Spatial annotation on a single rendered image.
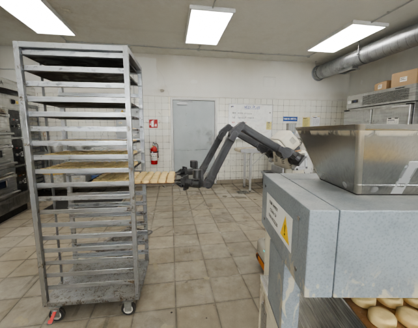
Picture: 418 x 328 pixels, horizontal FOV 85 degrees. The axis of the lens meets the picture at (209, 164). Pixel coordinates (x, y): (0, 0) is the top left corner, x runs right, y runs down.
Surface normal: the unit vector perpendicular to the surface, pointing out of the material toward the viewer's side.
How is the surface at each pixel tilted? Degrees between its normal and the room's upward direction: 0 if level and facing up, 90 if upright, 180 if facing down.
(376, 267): 90
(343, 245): 90
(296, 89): 90
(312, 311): 0
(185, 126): 90
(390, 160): 115
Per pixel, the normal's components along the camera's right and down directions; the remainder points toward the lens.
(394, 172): 0.00, 0.55
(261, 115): 0.17, 0.14
